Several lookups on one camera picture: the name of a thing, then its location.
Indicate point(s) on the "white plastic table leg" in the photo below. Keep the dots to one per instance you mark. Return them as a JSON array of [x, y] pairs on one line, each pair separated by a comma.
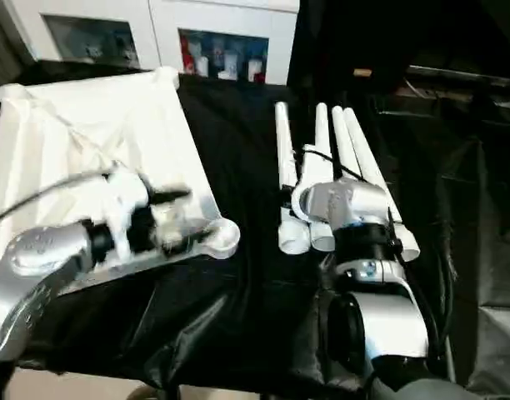
[[365, 154], [342, 141], [321, 129], [285, 146]]

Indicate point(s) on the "white plastic table top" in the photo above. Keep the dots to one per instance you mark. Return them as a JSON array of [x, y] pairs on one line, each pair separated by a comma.
[[92, 133]]

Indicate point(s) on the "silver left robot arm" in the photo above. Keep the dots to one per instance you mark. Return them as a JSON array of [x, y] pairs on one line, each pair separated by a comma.
[[34, 258]]

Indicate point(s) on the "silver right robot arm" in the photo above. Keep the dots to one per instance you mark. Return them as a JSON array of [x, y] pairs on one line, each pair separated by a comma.
[[376, 300]]

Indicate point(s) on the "black mat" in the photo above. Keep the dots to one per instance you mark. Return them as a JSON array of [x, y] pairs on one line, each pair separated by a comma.
[[238, 166]]

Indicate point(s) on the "small tan label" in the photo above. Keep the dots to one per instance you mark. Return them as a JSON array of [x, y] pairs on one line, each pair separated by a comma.
[[362, 72]]

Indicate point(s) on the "red object behind glass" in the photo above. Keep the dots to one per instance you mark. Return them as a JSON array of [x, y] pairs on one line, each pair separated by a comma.
[[187, 54]]

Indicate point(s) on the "white cabinet with glass doors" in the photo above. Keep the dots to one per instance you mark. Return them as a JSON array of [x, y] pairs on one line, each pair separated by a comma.
[[155, 25]]

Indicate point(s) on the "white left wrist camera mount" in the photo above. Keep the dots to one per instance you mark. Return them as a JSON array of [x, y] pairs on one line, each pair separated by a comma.
[[121, 196]]

